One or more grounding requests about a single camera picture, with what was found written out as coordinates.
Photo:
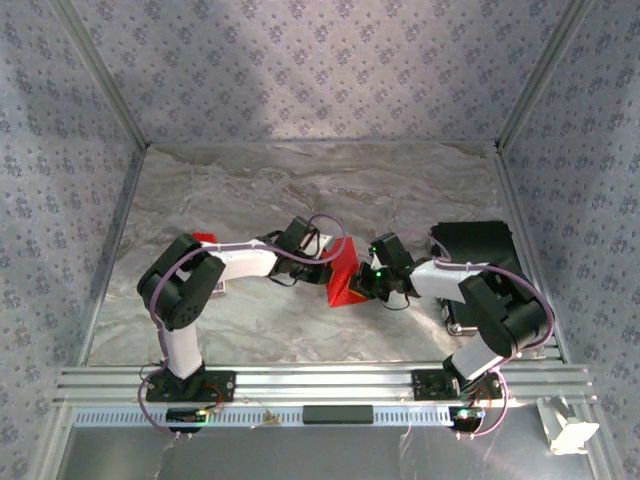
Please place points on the small blue yellow card box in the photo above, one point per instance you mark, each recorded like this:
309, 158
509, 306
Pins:
221, 289

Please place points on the aluminium frame post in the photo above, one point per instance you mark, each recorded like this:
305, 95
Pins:
104, 70
544, 70

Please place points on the aluminium table side bar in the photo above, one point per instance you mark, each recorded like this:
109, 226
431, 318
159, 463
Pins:
116, 250
512, 200

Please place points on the red square paper sheet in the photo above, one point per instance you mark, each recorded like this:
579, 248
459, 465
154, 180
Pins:
342, 270

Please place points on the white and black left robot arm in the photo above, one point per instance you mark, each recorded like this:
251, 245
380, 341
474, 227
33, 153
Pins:
240, 260

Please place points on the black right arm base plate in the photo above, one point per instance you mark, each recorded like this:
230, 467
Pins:
425, 387

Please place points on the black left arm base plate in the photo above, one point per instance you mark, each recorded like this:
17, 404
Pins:
225, 387

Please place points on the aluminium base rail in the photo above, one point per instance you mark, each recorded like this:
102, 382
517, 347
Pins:
325, 385

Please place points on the small red block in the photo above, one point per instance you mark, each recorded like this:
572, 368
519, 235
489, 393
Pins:
205, 237

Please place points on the black flat case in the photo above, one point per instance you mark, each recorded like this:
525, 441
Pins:
475, 240

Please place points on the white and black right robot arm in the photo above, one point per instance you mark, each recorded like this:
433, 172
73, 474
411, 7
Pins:
440, 275

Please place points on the white plastic bracket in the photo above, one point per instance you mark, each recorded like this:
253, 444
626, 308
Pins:
570, 432

